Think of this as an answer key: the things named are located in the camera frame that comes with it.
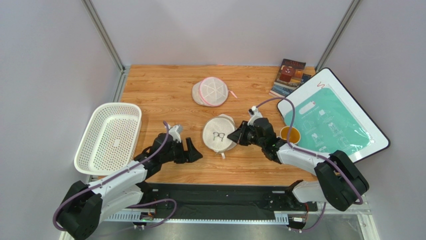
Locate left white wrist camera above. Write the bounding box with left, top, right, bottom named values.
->
left=168, top=124, right=183, bottom=143

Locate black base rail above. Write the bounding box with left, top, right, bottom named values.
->
left=141, top=183, right=306, bottom=220

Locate aluminium frame post right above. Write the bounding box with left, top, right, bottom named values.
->
left=314, top=0, right=363, bottom=73

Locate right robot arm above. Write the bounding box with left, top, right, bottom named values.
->
left=227, top=117, right=370, bottom=212

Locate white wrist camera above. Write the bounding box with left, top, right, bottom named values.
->
left=247, top=106, right=263, bottom=126
left=168, top=124, right=183, bottom=143

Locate aluminium frame post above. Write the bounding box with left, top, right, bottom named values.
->
left=81, top=0, right=126, bottom=73
left=314, top=0, right=363, bottom=73

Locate purple cable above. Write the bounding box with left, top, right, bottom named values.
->
left=52, top=120, right=171, bottom=232
left=254, top=97, right=364, bottom=205

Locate aluminium frame post left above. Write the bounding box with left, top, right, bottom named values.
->
left=81, top=0, right=126, bottom=73

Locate beige mesh laundry bag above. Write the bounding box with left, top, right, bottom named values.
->
left=202, top=114, right=237, bottom=159

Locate white mug with yellow interior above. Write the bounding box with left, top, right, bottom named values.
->
left=279, top=126, right=302, bottom=145

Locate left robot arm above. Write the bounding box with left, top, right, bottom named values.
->
left=52, top=133, right=203, bottom=240

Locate white board with black edge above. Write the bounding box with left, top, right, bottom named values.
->
left=276, top=68, right=390, bottom=163

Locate pink-trimmed mesh laundry bag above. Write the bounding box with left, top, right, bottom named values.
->
left=191, top=76, right=238, bottom=107

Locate stack of books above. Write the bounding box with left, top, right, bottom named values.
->
left=269, top=58, right=313, bottom=98

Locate white perforated plastic basket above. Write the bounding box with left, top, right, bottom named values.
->
left=73, top=102, right=142, bottom=176

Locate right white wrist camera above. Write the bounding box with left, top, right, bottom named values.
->
left=247, top=106, right=263, bottom=126

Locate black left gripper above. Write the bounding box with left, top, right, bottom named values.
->
left=160, top=137, right=203, bottom=164

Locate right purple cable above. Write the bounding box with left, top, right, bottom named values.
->
left=254, top=97, right=364, bottom=205

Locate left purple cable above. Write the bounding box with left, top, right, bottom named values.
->
left=52, top=120, right=171, bottom=232

